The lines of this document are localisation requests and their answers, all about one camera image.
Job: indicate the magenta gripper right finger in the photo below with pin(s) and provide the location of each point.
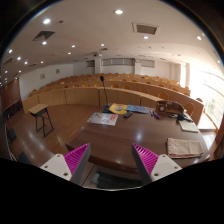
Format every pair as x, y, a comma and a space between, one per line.
152, 167

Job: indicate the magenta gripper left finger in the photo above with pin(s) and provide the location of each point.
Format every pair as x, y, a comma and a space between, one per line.
71, 165

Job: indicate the beige folded towel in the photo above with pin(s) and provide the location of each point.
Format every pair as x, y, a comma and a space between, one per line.
178, 148

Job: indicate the red marker pen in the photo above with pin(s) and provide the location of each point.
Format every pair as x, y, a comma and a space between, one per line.
156, 115

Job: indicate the white notebook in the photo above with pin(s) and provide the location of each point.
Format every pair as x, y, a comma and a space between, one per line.
188, 126

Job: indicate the black remote control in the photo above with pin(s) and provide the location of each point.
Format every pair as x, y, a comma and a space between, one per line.
128, 114

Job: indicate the white printed paper sheet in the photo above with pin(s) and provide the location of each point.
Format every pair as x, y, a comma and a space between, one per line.
103, 118

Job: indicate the brown wooden box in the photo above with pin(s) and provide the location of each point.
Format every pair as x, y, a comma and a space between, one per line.
167, 106

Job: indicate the blue printed sheet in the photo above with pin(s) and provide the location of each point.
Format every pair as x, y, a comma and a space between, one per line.
139, 109

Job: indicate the small wooden lectern stand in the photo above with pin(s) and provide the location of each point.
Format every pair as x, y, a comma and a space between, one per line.
40, 111

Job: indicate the yellow booklet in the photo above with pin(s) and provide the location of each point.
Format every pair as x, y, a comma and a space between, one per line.
119, 109

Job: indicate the black gooseneck microphone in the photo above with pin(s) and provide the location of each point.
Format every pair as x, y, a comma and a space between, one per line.
107, 105

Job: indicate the curved wooden bench row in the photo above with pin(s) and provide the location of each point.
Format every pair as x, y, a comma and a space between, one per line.
90, 96

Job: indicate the black device with cable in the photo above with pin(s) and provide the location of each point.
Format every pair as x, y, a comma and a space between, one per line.
180, 117

